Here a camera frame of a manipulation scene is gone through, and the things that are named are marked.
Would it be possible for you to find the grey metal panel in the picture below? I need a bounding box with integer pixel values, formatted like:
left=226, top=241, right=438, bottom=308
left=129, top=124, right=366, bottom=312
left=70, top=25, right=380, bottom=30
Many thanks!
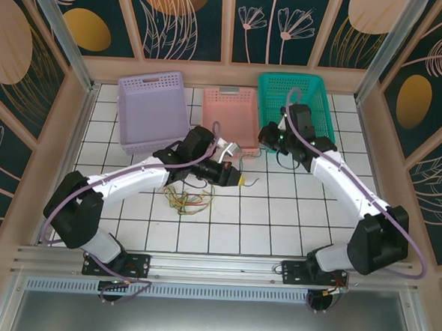
left=0, top=285, right=437, bottom=331

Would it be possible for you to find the aluminium side rail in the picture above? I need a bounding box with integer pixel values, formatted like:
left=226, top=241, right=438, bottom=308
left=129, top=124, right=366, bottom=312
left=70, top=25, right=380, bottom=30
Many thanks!
left=31, top=80, right=101, bottom=249

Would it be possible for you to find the teal plastic basket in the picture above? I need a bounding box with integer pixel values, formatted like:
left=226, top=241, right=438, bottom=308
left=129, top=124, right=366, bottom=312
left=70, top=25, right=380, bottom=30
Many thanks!
left=253, top=70, right=341, bottom=157

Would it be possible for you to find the pink plastic basket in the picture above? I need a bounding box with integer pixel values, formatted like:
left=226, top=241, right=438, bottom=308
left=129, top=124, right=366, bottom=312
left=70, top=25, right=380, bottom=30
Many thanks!
left=199, top=84, right=264, bottom=157

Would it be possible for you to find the dark red cable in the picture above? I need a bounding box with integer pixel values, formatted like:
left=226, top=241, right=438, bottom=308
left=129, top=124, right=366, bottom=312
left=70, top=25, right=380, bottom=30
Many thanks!
left=162, top=186, right=190, bottom=209

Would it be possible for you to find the black controller board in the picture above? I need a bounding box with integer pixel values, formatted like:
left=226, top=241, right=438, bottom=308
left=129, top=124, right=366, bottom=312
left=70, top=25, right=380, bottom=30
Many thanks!
left=97, top=276, right=140, bottom=305
left=305, top=289, right=344, bottom=315

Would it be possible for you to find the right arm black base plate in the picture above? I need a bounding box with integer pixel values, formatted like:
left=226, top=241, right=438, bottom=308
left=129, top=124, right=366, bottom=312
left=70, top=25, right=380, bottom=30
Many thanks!
left=279, top=259, right=351, bottom=291

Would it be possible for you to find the aluminium frame post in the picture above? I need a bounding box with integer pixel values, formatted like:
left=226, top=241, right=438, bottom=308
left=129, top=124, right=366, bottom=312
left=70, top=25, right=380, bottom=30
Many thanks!
left=17, top=0, right=106, bottom=94
left=354, top=0, right=442, bottom=109

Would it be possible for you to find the grey slotted cable duct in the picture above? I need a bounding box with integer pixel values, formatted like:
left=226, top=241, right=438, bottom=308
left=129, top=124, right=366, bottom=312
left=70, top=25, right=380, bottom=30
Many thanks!
left=25, top=276, right=405, bottom=313

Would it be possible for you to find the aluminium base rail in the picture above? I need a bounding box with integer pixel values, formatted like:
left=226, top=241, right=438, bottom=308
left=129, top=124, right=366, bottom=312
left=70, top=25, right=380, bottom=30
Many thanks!
left=10, top=239, right=422, bottom=298

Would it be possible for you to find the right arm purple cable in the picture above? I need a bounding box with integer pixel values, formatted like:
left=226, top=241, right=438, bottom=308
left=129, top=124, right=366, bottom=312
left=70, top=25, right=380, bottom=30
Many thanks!
left=270, top=86, right=438, bottom=321

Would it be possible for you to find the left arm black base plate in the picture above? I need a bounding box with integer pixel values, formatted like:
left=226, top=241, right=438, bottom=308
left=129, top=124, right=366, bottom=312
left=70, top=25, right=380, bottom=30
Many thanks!
left=82, top=249, right=152, bottom=280

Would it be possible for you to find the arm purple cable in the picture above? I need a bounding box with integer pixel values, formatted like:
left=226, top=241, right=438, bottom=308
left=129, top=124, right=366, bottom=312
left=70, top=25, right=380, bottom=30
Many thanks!
left=35, top=111, right=225, bottom=312
left=270, top=86, right=438, bottom=321

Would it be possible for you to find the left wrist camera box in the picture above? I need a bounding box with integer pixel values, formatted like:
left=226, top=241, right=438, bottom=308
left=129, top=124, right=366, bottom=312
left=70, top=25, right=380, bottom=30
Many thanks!
left=217, top=140, right=243, bottom=165

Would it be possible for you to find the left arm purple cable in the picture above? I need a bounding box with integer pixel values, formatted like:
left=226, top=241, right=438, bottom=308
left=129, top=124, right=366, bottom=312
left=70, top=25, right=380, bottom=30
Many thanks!
left=35, top=111, right=225, bottom=312

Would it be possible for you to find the purple plastic basket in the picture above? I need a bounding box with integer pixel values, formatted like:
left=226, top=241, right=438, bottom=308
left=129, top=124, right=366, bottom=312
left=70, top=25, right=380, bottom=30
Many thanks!
left=114, top=67, right=195, bottom=160

